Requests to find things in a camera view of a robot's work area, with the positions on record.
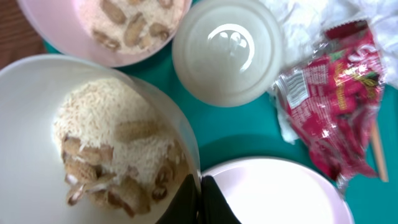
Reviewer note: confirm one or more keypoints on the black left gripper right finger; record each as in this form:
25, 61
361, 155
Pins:
215, 209

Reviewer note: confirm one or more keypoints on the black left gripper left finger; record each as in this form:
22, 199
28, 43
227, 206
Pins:
183, 208

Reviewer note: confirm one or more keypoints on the rice and peanut leftovers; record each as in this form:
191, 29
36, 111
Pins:
116, 148

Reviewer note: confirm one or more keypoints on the white bowl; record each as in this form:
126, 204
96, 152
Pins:
33, 189

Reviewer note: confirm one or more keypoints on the pink bowl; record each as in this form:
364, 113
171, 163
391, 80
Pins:
58, 23

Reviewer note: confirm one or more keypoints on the pink plate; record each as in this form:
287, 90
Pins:
273, 190

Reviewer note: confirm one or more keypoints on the white upturned cup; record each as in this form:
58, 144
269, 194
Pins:
227, 53

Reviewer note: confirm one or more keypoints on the red snack wrapper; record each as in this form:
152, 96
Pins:
332, 99

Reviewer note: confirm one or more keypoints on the wooden chopstick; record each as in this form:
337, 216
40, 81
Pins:
378, 153

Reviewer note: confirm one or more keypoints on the crumpled white napkin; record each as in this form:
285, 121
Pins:
303, 21

